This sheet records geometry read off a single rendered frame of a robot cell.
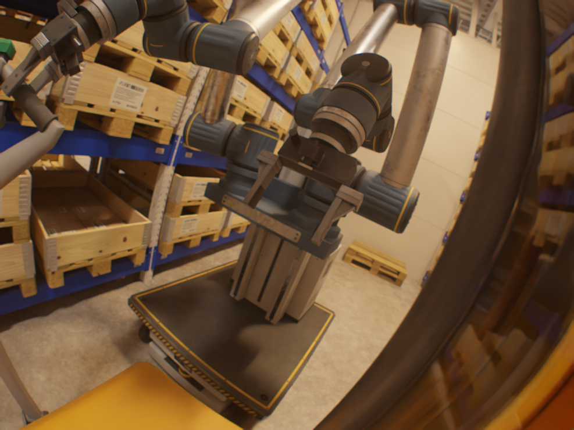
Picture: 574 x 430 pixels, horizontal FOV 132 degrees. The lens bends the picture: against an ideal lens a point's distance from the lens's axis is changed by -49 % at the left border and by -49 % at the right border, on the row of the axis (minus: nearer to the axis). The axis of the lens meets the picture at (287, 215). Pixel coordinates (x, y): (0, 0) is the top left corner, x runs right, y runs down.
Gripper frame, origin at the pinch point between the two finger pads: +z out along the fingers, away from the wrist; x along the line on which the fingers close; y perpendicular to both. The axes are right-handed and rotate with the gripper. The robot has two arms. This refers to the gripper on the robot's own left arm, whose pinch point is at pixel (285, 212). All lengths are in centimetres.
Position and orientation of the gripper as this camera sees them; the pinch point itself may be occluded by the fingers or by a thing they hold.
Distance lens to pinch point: 41.0
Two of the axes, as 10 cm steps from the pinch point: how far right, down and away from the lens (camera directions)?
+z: -5.2, 8.4, -1.7
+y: -2.2, -3.2, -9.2
